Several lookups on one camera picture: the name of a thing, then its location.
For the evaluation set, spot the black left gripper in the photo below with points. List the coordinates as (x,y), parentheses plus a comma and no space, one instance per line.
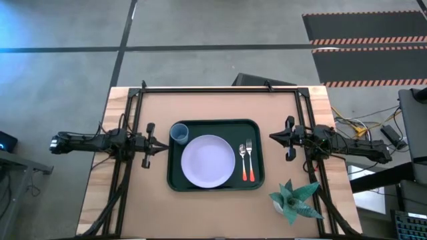
(148,146)

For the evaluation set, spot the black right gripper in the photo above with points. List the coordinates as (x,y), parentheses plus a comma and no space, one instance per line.
(296,138)

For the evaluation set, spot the blue plastic cup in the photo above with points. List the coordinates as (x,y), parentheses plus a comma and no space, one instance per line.
(179,134)

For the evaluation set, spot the lilac round plate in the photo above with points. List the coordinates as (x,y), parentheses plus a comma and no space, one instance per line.
(208,161)

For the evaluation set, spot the dark green plastic tray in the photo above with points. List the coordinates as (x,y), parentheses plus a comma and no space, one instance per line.
(213,126)

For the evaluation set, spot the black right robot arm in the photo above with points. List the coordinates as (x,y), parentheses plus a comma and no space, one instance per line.
(360,148)

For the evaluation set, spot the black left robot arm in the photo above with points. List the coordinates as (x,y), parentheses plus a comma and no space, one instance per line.
(83,143)

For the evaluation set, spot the black monitor behind table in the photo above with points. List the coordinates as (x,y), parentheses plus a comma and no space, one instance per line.
(257,81)

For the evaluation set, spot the green artificial plant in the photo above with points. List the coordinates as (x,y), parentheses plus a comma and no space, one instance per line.
(293,201)

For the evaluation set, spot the white plant pot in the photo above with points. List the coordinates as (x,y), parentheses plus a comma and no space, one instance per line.
(277,207)

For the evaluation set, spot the black power adapter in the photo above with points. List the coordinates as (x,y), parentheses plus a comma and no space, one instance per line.
(393,136)

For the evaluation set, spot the black mat orange striped edge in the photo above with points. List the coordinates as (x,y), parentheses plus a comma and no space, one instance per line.
(370,65)
(363,25)

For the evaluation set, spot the grey desk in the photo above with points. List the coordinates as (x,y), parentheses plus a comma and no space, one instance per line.
(415,126)

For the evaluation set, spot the grey side table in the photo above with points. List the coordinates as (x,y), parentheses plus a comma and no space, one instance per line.
(16,166)

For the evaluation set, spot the black device blue light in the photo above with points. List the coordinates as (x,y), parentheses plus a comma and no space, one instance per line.
(6,141)

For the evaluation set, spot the black keyboard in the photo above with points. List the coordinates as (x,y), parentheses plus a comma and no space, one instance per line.
(410,228)

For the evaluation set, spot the black metal rig frame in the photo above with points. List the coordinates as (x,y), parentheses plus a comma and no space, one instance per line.
(217,90)

